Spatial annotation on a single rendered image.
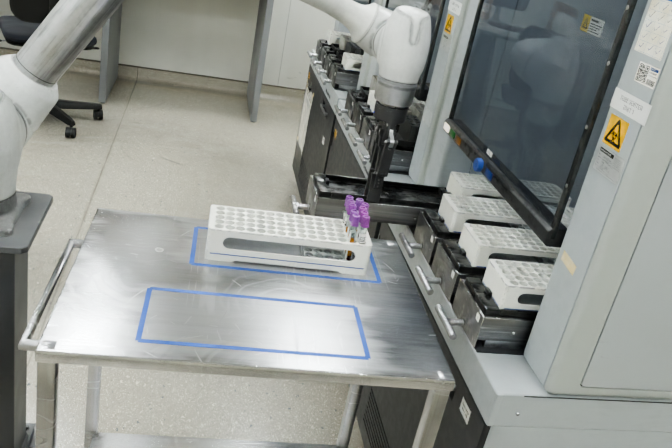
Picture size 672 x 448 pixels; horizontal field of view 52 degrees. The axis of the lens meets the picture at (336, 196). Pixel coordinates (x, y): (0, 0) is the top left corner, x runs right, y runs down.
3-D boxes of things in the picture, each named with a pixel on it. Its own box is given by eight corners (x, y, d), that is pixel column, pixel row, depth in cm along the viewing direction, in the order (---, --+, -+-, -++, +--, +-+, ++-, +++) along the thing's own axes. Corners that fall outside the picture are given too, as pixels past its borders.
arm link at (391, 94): (412, 76, 160) (406, 101, 162) (374, 70, 158) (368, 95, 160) (422, 87, 152) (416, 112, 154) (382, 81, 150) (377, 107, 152)
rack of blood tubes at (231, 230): (358, 249, 138) (364, 221, 135) (366, 275, 129) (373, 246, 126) (207, 233, 132) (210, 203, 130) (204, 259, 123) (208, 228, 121)
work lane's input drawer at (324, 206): (549, 225, 191) (559, 195, 187) (572, 249, 179) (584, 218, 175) (288, 198, 175) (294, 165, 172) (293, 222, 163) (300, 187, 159)
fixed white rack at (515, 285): (613, 296, 143) (623, 270, 141) (639, 324, 134) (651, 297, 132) (479, 285, 137) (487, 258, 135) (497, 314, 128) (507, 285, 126)
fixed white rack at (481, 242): (578, 259, 157) (587, 235, 155) (600, 283, 148) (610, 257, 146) (455, 248, 151) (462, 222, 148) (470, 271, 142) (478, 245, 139)
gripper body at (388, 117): (413, 110, 154) (403, 149, 158) (403, 99, 162) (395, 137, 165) (380, 106, 152) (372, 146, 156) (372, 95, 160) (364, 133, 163)
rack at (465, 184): (548, 204, 186) (555, 183, 183) (565, 221, 177) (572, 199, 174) (444, 193, 179) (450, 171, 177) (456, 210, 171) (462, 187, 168)
